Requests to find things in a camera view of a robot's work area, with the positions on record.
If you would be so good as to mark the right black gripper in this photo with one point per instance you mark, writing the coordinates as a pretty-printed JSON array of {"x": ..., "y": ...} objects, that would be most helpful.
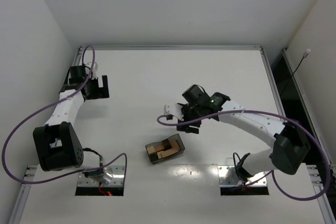
[{"x": 185, "y": 118}]

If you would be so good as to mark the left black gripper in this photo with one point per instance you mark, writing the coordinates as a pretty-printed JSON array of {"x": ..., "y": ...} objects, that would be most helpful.
[{"x": 97, "y": 89}]

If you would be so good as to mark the smoky transparent plastic bin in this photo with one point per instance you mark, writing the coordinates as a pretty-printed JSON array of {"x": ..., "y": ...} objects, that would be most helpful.
[{"x": 154, "y": 158}]

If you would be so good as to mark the printed light wood plank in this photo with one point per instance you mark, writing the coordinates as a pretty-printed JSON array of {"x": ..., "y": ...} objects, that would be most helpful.
[{"x": 167, "y": 153}]

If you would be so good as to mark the plain light wood plank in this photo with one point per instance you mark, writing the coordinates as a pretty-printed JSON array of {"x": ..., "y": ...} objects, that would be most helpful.
[{"x": 154, "y": 148}]

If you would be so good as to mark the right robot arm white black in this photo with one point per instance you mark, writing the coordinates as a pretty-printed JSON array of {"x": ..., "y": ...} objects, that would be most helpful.
[{"x": 287, "y": 144}]

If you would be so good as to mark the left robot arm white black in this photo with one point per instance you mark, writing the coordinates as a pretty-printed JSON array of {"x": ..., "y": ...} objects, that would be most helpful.
[{"x": 56, "y": 143}]

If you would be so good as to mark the dark arch wood block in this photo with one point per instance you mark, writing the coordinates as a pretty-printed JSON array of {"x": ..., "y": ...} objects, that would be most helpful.
[{"x": 170, "y": 144}]

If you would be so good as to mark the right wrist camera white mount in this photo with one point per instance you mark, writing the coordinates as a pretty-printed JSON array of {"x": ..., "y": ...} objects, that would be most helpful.
[{"x": 173, "y": 110}]

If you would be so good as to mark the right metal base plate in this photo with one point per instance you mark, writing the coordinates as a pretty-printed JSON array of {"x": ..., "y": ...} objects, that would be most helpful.
[{"x": 229, "y": 179}]

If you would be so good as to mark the metal base plate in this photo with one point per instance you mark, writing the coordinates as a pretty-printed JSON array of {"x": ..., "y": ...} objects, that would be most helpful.
[
  {"x": 110, "y": 176},
  {"x": 229, "y": 179}
]

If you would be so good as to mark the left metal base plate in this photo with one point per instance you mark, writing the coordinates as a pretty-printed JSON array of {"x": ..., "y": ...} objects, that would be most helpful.
[{"x": 110, "y": 176}]

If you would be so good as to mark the black wall cable white plug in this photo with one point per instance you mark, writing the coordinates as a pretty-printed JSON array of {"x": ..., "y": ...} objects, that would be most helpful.
[{"x": 304, "y": 56}]

